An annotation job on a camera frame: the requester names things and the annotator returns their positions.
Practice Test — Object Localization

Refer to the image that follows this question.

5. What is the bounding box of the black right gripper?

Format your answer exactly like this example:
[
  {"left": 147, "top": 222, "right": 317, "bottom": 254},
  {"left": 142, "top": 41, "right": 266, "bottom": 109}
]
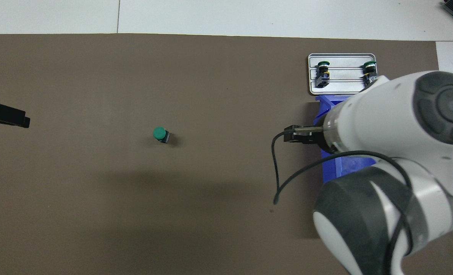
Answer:
[{"left": 284, "top": 125, "right": 332, "bottom": 152}]

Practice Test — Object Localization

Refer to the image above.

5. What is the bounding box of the blue plastic storage bin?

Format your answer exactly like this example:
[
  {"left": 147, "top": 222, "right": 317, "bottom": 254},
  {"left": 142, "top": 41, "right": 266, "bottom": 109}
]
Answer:
[{"left": 313, "top": 95, "right": 377, "bottom": 180}]

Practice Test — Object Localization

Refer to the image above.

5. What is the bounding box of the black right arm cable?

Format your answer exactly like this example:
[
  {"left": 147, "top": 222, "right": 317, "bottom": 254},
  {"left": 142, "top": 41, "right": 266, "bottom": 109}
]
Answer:
[{"left": 272, "top": 128, "right": 414, "bottom": 275}]

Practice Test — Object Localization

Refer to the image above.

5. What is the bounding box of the brown table mat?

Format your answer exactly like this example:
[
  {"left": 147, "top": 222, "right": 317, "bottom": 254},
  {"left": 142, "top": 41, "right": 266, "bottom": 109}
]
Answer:
[{"left": 0, "top": 34, "right": 453, "bottom": 275}]

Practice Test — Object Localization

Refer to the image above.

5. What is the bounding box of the grey metal tray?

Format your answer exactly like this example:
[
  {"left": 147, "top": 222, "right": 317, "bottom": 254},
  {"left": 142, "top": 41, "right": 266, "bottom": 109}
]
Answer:
[{"left": 308, "top": 53, "right": 380, "bottom": 95}]

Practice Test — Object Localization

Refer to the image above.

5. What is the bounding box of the green push button switch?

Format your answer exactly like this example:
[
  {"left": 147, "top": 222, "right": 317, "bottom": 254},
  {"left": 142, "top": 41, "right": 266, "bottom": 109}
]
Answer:
[
  {"left": 363, "top": 60, "right": 379, "bottom": 86},
  {"left": 316, "top": 60, "right": 330, "bottom": 89},
  {"left": 153, "top": 127, "right": 171, "bottom": 145}
]

